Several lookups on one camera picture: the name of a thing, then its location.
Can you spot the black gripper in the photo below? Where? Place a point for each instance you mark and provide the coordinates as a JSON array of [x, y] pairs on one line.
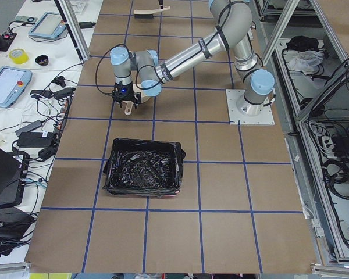
[[129, 92]]

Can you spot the beige hand brush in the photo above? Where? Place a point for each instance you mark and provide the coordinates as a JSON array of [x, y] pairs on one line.
[[149, 13]]

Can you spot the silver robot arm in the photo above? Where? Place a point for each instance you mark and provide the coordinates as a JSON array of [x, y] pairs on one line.
[[141, 72]]

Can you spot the bin with black bag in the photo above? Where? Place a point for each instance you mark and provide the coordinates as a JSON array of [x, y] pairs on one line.
[[144, 167]]

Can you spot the blue teach pendant far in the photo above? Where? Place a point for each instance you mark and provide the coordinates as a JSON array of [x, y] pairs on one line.
[[50, 26]]

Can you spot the blue teach pendant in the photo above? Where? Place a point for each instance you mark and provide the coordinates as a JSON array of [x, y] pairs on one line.
[[50, 26], [13, 82]]

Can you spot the black power adapter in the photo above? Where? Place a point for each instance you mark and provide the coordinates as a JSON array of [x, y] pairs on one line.
[[36, 140]]

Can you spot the yellow tape roll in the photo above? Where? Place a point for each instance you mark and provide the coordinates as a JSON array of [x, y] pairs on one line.
[[18, 56]]

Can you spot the blue teach pendant near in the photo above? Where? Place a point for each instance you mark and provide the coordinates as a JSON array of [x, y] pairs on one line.
[[13, 82]]

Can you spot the black laptop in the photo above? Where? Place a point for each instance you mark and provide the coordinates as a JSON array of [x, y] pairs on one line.
[[13, 172]]

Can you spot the white crumpled cloth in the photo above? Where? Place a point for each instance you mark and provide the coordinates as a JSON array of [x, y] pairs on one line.
[[306, 62]]

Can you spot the power strip with cables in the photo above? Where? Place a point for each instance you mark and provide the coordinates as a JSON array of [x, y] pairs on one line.
[[61, 118]]

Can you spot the aluminium frame post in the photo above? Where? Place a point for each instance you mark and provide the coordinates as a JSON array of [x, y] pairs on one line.
[[72, 25]]

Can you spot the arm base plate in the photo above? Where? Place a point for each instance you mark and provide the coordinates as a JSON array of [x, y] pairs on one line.
[[243, 113]]

